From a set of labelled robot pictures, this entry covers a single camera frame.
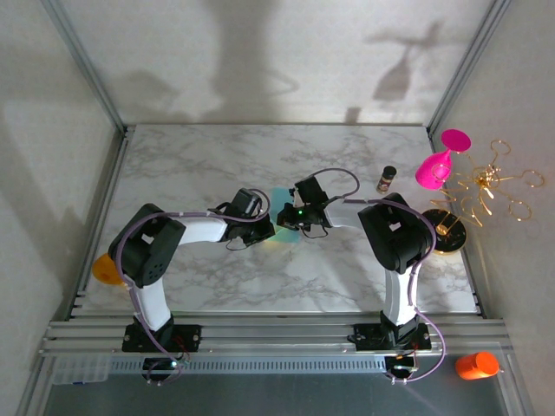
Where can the teal square paper sheet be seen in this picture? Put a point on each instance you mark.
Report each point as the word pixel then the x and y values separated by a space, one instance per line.
pixel 286 236

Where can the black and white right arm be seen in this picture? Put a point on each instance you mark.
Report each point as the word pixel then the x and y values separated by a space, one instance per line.
pixel 399 234

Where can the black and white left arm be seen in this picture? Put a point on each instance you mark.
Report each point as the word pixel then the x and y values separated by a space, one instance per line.
pixel 147 247

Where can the small dark spice bottle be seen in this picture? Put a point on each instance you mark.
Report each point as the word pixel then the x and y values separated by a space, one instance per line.
pixel 386 180

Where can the pink plastic wine glass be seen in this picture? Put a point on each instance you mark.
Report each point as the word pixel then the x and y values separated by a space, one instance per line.
pixel 433 171

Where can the orange plastic cup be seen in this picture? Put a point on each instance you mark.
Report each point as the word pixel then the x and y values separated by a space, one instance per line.
pixel 104 271

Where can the clear plastic organizer box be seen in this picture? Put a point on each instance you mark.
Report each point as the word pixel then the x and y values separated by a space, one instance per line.
pixel 82 368

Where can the orange cup bottom right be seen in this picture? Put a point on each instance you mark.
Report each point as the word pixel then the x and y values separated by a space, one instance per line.
pixel 477 366

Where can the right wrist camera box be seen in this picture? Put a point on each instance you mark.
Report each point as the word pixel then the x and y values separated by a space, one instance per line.
pixel 297 200

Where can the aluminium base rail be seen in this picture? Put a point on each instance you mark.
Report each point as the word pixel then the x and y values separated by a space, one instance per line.
pixel 277 338

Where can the aluminium side rail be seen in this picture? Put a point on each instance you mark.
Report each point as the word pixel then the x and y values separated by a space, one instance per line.
pixel 474 281
pixel 108 195

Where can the aluminium frame post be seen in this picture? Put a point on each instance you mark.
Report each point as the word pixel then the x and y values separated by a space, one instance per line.
pixel 466 65
pixel 84 65

